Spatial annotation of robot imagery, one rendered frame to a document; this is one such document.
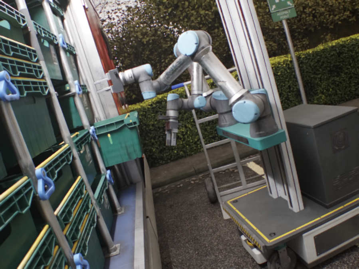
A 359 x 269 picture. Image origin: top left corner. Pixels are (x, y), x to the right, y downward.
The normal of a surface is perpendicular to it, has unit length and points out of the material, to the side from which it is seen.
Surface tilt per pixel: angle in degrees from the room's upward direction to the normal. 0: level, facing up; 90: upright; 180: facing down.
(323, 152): 90
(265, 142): 90
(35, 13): 93
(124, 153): 95
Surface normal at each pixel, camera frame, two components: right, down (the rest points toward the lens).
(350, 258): -0.30, -0.94
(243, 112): -0.44, 0.41
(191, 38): -0.60, 0.21
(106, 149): 0.11, 0.15
